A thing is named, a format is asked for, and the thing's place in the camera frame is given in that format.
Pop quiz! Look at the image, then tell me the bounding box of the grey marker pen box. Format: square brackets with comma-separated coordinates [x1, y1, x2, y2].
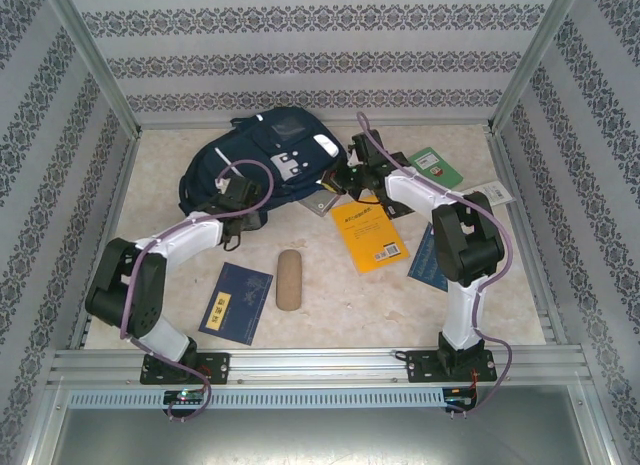
[299, 187, 344, 217]

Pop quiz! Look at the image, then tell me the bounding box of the navy blue student backpack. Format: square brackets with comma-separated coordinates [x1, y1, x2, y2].
[178, 106, 350, 236]

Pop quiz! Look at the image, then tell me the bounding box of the yellow book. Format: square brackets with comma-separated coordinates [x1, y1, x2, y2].
[329, 194, 411, 275]

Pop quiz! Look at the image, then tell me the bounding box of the green notebook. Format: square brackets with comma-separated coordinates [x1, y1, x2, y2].
[405, 145, 464, 190]

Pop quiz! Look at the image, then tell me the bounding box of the cork pencil case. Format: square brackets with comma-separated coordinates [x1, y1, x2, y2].
[275, 249, 304, 312]

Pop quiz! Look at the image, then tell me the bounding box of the blue book with white pattern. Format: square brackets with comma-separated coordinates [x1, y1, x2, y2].
[407, 223, 451, 292]

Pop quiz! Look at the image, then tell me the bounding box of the navy notebook with yellow label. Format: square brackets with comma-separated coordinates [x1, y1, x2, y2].
[198, 262, 275, 346]

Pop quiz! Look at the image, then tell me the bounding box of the white paper card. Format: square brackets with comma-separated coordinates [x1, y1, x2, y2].
[462, 180, 516, 206]

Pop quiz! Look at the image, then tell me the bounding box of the grey metal shelf panel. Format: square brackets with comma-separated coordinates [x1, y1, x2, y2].
[49, 407, 611, 465]

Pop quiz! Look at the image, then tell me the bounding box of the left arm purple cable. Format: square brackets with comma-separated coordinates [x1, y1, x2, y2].
[119, 159, 275, 425]

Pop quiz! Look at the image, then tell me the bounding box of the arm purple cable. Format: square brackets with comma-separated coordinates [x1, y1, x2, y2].
[119, 159, 275, 425]
[355, 112, 515, 421]

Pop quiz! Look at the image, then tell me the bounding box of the aluminium frame bar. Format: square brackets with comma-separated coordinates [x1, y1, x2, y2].
[137, 115, 494, 131]

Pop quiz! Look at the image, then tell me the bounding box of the aluminium side rail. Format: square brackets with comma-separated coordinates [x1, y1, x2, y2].
[487, 129, 569, 344]
[69, 132, 144, 351]

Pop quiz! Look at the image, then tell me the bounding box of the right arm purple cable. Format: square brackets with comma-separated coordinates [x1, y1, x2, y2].
[355, 112, 515, 421]

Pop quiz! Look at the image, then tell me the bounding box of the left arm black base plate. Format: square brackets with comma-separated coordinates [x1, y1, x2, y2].
[139, 352, 231, 386]

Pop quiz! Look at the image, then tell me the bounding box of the aluminium mounting rail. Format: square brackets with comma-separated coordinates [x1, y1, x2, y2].
[47, 348, 586, 386]

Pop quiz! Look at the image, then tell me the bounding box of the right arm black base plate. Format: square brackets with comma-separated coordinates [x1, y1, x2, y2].
[405, 349, 496, 385]

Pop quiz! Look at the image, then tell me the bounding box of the aluminium frame post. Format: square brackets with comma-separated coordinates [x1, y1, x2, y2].
[39, 0, 144, 139]
[487, 0, 586, 134]

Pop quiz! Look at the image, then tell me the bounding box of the slotted grey cable duct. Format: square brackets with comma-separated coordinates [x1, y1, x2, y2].
[67, 388, 446, 410]

